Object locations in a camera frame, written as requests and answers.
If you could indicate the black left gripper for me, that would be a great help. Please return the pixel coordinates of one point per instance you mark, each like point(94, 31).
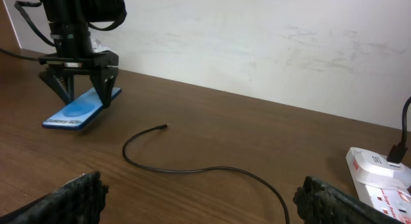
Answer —
point(74, 51)

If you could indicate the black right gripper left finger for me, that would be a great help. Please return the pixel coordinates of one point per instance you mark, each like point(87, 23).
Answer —
point(79, 201)

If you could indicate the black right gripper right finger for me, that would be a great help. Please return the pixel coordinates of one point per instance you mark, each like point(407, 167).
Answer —
point(321, 203)

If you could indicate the blue Galaxy smartphone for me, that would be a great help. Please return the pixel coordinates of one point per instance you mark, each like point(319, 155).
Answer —
point(77, 114)

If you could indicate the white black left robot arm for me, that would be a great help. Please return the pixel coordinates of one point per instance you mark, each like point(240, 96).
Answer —
point(70, 22)

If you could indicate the white charger adapter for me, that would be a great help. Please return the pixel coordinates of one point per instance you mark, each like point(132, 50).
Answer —
point(371, 168)

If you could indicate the white power strip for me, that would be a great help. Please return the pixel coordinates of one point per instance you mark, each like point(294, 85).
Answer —
point(394, 203)

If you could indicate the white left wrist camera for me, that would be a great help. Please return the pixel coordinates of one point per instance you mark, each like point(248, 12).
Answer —
point(98, 47)

